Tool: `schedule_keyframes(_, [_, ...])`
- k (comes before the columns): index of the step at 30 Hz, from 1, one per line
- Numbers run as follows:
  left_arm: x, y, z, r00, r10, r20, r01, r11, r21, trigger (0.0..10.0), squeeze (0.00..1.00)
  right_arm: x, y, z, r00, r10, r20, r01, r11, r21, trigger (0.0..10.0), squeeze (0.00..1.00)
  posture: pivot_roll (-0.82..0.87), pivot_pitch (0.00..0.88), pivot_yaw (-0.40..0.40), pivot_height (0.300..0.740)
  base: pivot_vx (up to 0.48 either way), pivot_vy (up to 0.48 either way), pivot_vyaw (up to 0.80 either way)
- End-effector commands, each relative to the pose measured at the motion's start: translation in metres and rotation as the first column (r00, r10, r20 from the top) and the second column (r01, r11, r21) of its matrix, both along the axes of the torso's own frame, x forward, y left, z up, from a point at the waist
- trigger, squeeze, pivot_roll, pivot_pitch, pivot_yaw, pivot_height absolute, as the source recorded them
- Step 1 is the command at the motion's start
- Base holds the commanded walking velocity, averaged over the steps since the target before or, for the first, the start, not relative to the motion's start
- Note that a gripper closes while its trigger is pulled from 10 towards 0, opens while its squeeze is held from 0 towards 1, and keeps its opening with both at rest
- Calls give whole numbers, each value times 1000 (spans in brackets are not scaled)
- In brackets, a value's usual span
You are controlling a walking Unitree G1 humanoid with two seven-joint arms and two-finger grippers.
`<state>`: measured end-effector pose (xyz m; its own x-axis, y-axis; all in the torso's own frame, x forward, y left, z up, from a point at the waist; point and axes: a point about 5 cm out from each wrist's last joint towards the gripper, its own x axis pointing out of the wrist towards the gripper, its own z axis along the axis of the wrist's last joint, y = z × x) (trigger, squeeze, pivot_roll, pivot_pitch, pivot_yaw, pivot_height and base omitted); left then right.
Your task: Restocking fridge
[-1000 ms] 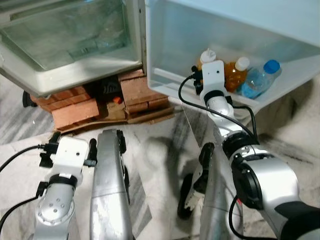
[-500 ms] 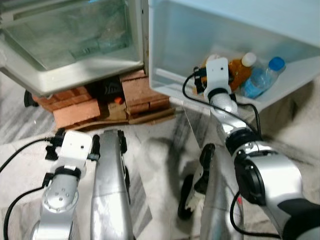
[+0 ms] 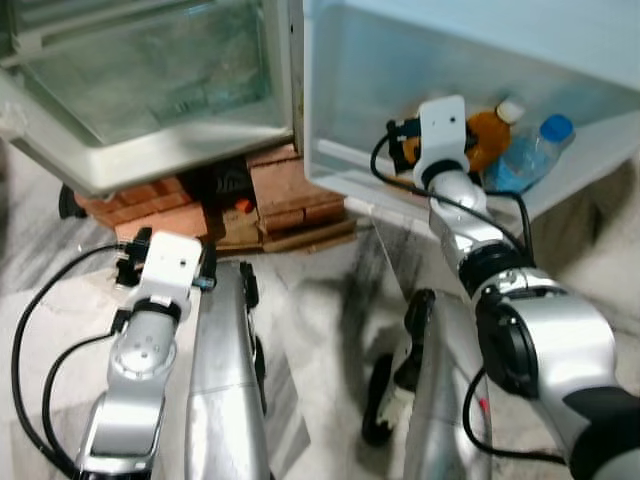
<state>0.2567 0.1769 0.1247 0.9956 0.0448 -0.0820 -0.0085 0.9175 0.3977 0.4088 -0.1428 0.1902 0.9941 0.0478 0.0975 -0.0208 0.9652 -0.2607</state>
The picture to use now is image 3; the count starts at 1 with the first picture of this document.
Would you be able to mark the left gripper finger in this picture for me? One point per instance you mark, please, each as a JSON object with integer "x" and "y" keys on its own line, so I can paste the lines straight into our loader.
{"x": 211, "y": 260}
{"x": 140, "y": 238}

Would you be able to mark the orange bottle white cap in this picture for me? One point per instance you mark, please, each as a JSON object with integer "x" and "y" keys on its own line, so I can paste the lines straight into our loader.
{"x": 490, "y": 135}

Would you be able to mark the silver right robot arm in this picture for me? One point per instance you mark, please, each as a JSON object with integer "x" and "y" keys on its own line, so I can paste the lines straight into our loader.
{"x": 550, "y": 340}

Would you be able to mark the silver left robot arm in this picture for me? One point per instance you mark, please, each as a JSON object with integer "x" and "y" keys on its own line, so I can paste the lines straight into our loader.
{"x": 135, "y": 370}

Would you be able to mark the grey fridge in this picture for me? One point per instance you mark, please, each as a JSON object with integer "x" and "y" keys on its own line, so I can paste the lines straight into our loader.
{"x": 150, "y": 165}

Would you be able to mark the black fridge foot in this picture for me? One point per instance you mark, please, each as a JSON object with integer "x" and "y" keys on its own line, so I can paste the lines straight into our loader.
{"x": 70, "y": 203}

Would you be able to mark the clear fridge crisper drawer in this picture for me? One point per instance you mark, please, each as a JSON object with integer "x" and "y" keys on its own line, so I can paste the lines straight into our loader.
{"x": 150, "y": 80}

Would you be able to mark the red brick platform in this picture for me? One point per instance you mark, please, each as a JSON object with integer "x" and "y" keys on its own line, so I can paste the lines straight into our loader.
{"x": 290, "y": 190}

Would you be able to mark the clear bottle blue cap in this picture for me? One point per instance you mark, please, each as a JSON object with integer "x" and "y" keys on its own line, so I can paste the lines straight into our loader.
{"x": 525, "y": 165}

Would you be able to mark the silver right robot leg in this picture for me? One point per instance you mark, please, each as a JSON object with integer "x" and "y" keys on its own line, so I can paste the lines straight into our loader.
{"x": 440, "y": 400}

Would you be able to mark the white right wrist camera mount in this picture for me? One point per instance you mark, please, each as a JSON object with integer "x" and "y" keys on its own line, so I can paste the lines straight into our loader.
{"x": 443, "y": 135}

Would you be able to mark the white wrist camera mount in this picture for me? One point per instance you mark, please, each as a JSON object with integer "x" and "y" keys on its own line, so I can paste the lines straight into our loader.
{"x": 172, "y": 265}
{"x": 443, "y": 135}

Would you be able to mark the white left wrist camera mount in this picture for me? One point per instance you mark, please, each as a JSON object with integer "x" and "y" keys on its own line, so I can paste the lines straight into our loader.
{"x": 172, "y": 265}

